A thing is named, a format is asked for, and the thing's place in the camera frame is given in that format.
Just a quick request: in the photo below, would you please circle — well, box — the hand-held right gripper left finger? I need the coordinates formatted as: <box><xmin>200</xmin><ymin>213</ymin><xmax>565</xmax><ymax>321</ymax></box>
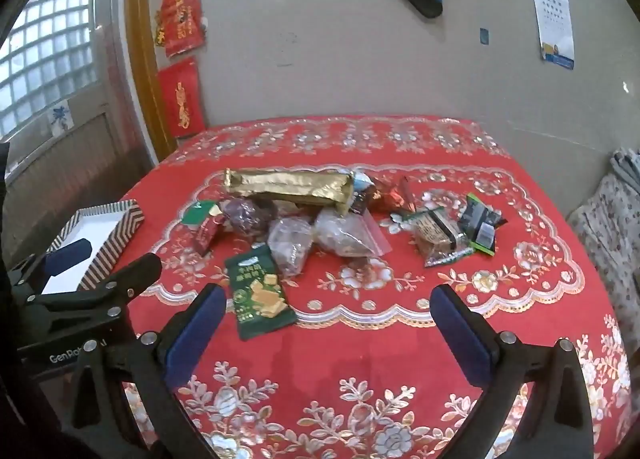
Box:
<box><xmin>70</xmin><ymin>283</ymin><xmax>228</xmax><ymax>459</ymax></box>

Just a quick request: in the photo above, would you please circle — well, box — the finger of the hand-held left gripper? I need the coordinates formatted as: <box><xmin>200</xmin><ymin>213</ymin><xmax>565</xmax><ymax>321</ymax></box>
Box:
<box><xmin>9</xmin><ymin>237</ymin><xmax>93</xmax><ymax>290</ymax></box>
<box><xmin>27</xmin><ymin>253</ymin><xmax>163</xmax><ymax>318</ymax></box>

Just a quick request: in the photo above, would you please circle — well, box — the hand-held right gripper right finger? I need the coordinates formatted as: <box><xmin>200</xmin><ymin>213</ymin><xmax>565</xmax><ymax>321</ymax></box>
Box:
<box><xmin>430</xmin><ymin>284</ymin><xmax>599</xmax><ymax>459</ymax></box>

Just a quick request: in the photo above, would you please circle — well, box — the striped cardboard box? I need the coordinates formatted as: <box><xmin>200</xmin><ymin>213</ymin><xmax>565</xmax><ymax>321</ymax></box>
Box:
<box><xmin>46</xmin><ymin>199</ymin><xmax>146</xmax><ymax>296</ymax></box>

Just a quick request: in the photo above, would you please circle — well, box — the green snack packet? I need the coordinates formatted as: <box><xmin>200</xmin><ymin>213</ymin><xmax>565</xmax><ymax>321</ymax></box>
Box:
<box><xmin>223</xmin><ymin>245</ymin><xmax>299</xmax><ymax>341</ymax></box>

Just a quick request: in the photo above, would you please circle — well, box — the small dark red packet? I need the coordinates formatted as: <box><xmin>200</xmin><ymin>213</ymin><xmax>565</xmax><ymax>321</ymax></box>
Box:
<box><xmin>192</xmin><ymin>214</ymin><xmax>226</xmax><ymax>256</ymax></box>

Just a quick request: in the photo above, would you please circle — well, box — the clear packet with green trim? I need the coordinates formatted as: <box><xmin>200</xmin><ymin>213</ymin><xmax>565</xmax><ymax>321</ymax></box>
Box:
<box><xmin>391</xmin><ymin>207</ymin><xmax>475</xmax><ymax>269</ymax></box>

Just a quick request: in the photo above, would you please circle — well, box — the black packet with green edge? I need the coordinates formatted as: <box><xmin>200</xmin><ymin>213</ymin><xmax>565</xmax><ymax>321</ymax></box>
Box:
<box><xmin>457</xmin><ymin>194</ymin><xmax>508</xmax><ymax>256</ymax></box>

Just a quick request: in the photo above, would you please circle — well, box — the clear bag of dark dates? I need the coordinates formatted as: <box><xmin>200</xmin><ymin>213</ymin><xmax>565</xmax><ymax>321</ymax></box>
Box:
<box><xmin>220</xmin><ymin>196</ymin><xmax>278</xmax><ymax>242</ymax></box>

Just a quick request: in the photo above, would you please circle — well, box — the dark brown coffee stick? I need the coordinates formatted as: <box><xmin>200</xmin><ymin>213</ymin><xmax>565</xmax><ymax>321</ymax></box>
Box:
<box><xmin>350</xmin><ymin>186</ymin><xmax>383</xmax><ymax>214</ymax></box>

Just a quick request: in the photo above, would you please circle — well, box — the long gold foil packet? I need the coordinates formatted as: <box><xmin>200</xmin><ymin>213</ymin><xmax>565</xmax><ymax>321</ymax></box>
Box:
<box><xmin>222</xmin><ymin>168</ymin><xmax>357</xmax><ymax>216</ymax></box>

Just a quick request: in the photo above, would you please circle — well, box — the metal ribbed door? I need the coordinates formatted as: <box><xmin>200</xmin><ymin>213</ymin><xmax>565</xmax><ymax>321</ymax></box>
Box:
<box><xmin>0</xmin><ymin>99</ymin><xmax>156</xmax><ymax>260</ymax></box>

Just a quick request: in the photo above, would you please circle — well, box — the red floral tablecloth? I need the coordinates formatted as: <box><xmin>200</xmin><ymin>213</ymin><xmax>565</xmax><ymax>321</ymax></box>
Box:
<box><xmin>115</xmin><ymin>114</ymin><xmax>632</xmax><ymax>459</ymax></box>

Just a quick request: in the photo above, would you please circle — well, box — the clear plastic snack bag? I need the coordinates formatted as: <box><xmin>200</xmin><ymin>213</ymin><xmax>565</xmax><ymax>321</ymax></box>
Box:
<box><xmin>266</xmin><ymin>216</ymin><xmax>316</xmax><ymax>277</ymax></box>

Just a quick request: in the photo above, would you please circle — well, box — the blue snowflake sticker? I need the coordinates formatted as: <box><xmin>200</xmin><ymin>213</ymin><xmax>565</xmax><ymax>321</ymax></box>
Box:
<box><xmin>50</xmin><ymin>104</ymin><xmax>71</xmax><ymax>132</ymax></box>

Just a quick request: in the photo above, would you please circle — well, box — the clear bag with pink strip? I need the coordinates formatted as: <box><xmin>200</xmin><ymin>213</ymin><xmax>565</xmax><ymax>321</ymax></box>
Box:
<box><xmin>312</xmin><ymin>207</ymin><xmax>393</xmax><ymax>260</ymax></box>

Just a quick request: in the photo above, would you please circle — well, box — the floral cloth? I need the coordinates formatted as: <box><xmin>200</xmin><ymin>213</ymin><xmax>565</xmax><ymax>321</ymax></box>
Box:
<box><xmin>567</xmin><ymin>174</ymin><xmax>640</xmax><ymax>355</ymax></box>

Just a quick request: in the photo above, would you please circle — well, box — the red poster with gold character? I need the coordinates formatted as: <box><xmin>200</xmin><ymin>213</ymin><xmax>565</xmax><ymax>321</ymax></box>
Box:
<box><xmin>157</xmin><ymin>57</ymin><xmax>207</xmax><ymax>138</ymax></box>

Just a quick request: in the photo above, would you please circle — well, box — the glass block window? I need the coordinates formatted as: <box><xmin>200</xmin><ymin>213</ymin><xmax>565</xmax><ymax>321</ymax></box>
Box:
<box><xmin>0</xmin><ymin>0</ymin><xmax>98</xmax><ymax>140</ymax></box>

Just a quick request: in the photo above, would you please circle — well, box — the grey cloth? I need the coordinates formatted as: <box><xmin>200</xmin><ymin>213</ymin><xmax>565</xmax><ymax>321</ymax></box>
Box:
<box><xmin>609</xmin><ymin>149</ymin><xmax>640</xmax><ymax>184</ymax></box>

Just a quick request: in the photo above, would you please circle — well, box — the wooden door frame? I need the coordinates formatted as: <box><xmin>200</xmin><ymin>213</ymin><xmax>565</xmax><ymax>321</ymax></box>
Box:
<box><xmin>124</xmin><ymin>0</ymin><xmax>177</xmax><ymax>162</ymax></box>

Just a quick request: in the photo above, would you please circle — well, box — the red ornate wall poster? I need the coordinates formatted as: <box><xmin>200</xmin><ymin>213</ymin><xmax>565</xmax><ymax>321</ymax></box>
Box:
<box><xmin>155</xmin><ymin>0</ymin><xmax>207</xmax><ymax>58</ymax></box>

